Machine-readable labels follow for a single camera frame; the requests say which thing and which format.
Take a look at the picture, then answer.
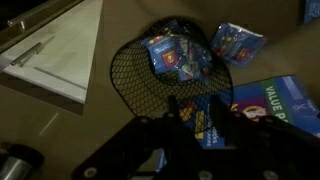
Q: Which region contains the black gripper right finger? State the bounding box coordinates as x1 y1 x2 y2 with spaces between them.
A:
209 94 234 123

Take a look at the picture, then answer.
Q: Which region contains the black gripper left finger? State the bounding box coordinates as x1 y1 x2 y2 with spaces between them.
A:
164 94 183 121

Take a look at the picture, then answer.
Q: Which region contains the blue snack sachet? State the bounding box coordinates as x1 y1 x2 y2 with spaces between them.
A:
154 18 193 38
139 33 188 77
209 22 270 68
302 0 320 24
176 35 214 82

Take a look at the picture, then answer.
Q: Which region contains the blue value pack box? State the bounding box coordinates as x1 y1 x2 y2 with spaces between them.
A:
154 75 320 173

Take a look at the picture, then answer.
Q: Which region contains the steel electric kettle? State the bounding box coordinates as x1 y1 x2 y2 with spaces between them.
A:
0 142 45 180

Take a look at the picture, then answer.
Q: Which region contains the black wire mesh basket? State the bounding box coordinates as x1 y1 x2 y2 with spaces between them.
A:
109 15 235 134

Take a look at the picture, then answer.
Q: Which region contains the white cabinet drawer with handle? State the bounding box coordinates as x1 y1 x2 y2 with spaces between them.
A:
0 0 104 105

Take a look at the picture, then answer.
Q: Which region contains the steel shaker door handle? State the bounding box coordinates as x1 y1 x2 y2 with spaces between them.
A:
10 41 45 68

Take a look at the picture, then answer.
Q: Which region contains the steel appliance handle bar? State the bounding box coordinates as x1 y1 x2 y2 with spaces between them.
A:
6 0 65 28

